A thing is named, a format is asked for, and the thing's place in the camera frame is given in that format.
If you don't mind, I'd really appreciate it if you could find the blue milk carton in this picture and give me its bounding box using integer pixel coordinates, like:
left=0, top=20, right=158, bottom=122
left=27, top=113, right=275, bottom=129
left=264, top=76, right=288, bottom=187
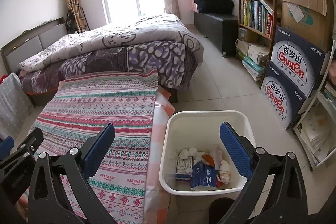
left=190, top=161, right=217, bottom=191

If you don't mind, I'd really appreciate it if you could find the orange peel piece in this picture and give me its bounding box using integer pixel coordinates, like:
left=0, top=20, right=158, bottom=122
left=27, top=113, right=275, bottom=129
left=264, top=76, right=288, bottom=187
left=202, top=154, right=215, bottom=167

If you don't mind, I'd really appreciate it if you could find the white tissue ball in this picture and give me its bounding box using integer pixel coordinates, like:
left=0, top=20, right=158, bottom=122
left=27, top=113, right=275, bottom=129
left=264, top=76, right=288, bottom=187
left=179, top=147, right=198, bottom=160

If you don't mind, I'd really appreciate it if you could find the white plastic trash bin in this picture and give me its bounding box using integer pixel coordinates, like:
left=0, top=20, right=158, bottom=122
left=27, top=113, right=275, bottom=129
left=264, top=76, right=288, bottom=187
left=159, top=110, right=256, bottom=196

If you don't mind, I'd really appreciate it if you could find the striped patterned bed mat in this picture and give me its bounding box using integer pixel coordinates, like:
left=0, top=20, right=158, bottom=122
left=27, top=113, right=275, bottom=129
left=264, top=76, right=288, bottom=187
left=28, top=70, right=158, bottom=223

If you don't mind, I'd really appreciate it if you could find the grey dotted cloth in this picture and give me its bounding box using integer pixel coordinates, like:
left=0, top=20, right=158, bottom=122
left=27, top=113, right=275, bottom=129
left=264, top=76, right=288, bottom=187
left=0, top=73, right=34, bottom=140

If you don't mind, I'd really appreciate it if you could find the lower Ganten water box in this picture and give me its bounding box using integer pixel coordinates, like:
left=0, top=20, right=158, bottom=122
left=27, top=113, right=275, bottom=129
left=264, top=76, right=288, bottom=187
left=261, top=62, right=309, bottom=130

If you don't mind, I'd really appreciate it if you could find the ganten water box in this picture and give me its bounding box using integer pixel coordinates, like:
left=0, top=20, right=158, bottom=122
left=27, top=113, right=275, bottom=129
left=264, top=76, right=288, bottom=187
left=270, top=27, right=327, bottom=97
left=261, top=62, right=309, bottom=130

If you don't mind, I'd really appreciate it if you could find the white rack with papers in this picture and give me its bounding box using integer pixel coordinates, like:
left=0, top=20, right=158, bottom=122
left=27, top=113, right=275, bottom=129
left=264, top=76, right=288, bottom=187
left=293, top=48, right=335, bottom=171

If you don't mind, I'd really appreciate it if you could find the stack of books on floor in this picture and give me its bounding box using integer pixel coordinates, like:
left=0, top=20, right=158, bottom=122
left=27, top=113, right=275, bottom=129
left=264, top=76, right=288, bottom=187
left=235, top=39, right=269, bottom=82

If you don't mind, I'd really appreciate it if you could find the upper Ganten water box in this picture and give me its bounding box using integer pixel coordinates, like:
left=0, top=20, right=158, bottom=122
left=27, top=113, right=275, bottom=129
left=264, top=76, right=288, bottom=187
left=270, top=27, right=327, bottom=97

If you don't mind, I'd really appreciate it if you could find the purple patterned blanket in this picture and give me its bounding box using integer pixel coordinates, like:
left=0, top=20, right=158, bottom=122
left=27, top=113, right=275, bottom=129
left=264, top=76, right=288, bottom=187
left=19, top=41, right=198, bottom=95

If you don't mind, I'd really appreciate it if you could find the black storage bench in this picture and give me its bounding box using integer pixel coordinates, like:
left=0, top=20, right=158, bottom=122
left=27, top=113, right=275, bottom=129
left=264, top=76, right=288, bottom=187
left=194, top=12, right=239, bottom=57

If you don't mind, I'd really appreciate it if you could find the grey bed headboard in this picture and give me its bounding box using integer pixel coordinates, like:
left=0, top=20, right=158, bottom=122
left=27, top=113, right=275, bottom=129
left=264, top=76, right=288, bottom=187
left=1, top=17, right=67, bottom=74

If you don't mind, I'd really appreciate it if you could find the white grey cartoon quilt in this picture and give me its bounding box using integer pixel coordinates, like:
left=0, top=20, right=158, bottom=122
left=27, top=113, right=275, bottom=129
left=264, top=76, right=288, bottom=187
left=18, top=14, right=204, bottom=73

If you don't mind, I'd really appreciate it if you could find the brown cardboard box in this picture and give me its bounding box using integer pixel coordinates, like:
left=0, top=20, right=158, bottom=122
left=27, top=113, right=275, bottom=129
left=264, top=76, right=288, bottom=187
left=280, top=0, right=334, bottom=52

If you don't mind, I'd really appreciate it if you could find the black folded clothes pile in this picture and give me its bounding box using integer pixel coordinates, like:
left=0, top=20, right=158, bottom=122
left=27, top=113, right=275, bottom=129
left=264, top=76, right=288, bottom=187
left=194, top=0, right=234, bottom=15

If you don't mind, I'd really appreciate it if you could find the plaid folded item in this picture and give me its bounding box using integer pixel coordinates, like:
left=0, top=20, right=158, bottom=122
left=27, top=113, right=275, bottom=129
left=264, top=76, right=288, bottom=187
left=66, top=0, right=90, bottom=34

